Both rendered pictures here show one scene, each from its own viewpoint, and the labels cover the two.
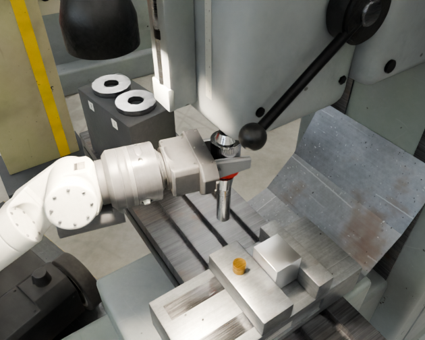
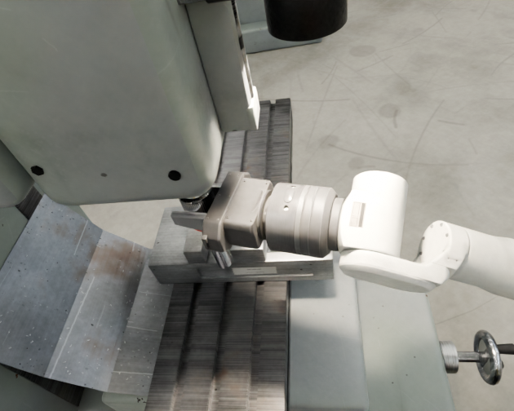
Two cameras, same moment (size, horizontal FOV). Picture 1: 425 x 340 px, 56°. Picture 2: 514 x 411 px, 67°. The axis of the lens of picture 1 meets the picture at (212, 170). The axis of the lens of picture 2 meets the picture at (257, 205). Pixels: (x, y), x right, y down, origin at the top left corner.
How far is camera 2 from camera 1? 0.75 m
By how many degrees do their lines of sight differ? 81
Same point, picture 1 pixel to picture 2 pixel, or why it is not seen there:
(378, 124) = not seen: outside the picture
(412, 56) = not seen: hidden behind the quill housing
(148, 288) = (316, 357)
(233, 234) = (206, 323)
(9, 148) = not seen: outside the picture
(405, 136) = (11, 223)
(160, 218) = (259, 398)
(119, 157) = (312, 193)
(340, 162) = (47, 300)
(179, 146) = (240, 206)
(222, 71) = not seen: hidden behind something
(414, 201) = (73, 218)
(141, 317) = (336, 331)
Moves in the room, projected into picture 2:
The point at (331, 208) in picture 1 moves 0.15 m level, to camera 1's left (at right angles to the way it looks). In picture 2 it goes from (102, 297) to (148, 336)
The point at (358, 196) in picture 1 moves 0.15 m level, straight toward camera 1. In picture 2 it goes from (81, 272) to (149, 241)
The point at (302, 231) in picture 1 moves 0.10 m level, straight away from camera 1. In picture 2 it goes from (166, 252) to (119, 280)
